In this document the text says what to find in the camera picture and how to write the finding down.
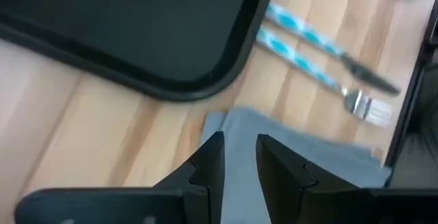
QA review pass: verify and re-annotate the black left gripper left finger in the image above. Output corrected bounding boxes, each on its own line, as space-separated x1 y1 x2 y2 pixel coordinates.
15 131 226 224

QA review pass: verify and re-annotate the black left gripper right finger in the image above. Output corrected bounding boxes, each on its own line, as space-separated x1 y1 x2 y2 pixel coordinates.
255 134 438 224

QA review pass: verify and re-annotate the knife with teal patterned handle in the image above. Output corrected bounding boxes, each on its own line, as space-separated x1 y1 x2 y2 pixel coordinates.
265 3 402 97

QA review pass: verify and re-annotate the black plastic tray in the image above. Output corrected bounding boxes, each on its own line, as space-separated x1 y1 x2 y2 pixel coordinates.
0 0 280 101

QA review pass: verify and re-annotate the grey cloth napkin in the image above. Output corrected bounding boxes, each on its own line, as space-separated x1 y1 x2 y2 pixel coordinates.
201 106 393 224

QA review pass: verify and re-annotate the black metal table frame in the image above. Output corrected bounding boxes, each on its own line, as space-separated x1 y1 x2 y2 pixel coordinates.
385 0 438 188

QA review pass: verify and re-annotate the fork with teal patterned handle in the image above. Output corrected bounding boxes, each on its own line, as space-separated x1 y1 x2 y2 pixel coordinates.
256 27 394 129

